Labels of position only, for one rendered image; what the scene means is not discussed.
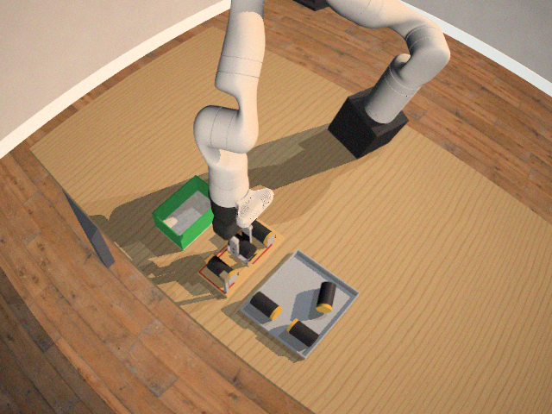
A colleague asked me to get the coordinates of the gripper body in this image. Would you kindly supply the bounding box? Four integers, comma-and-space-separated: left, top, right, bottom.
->
208, 177, 273, 241

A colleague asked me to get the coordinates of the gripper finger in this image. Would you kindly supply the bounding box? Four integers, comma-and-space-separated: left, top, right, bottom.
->
229, 236, 240, 257
241, 224, 253, 243

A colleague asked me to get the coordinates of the green open-top box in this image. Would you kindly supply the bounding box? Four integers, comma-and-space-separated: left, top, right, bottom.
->
152, 175, 214, 251

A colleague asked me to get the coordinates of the black cylinder with yellow end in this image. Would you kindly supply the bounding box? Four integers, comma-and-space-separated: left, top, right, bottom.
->
207, 255, 237, 277
234, 233, 257, 260
316, 281, 336, 313
250, 292, 282, 320
286, 318, 319, 347
251, 220, 274, 246

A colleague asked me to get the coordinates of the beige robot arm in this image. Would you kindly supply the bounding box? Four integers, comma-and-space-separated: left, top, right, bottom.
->
193, 0, 450, 190

